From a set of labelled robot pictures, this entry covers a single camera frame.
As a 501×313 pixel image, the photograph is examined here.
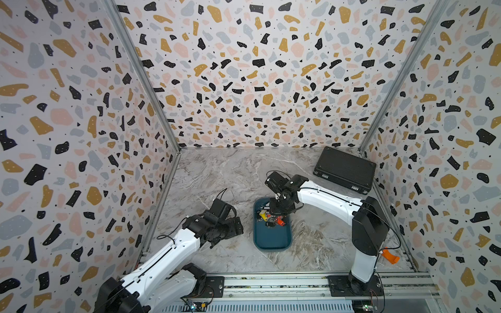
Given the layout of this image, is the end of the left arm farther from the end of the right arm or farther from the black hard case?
the black hard case

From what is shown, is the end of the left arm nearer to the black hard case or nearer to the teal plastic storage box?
the teal plastic storage box

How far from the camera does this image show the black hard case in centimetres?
102

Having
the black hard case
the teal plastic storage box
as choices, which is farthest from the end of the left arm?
the black hard case
